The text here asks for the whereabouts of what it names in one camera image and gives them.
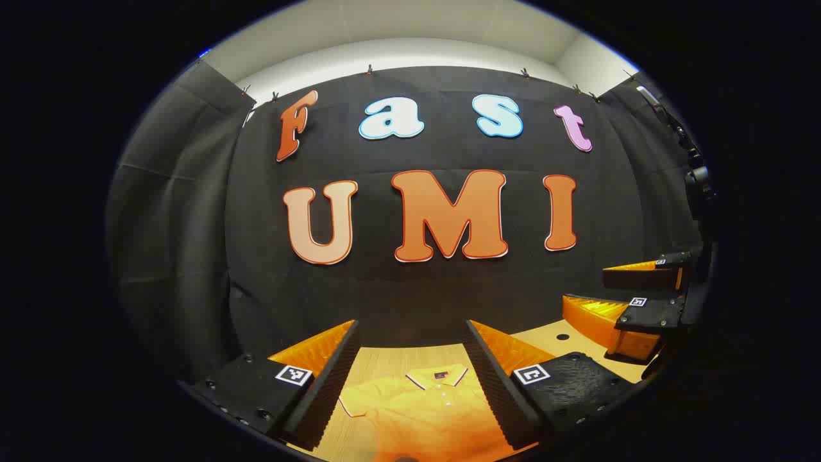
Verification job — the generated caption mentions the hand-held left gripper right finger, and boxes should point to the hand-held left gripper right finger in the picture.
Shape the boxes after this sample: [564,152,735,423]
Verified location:
[463,319,642,451]

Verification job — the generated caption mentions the row of small cloth clips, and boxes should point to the row of small cloth clips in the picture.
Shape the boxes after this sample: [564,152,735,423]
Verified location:
[241,64,604,103]

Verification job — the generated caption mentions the orange T-shirt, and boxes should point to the orange T-shirt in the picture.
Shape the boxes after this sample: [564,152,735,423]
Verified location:
[338,364,539,462]

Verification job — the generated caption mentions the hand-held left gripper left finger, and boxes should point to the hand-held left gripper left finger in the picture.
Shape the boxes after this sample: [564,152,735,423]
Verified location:
[192,320,362,452]

